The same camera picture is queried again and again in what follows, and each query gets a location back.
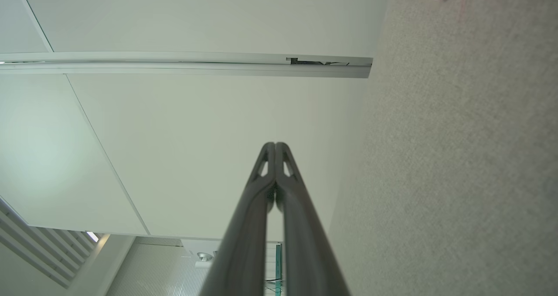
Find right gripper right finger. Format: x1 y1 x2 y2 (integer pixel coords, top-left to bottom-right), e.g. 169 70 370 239
276 142 352 296

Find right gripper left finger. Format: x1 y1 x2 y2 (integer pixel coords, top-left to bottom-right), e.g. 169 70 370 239
198 142 276 296

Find white slatted ceiling panel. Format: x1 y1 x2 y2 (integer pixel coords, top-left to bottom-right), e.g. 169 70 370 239
0 196 102 289

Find grey partition frame post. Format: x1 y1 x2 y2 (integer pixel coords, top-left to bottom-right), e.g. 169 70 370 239
0 51 374 79

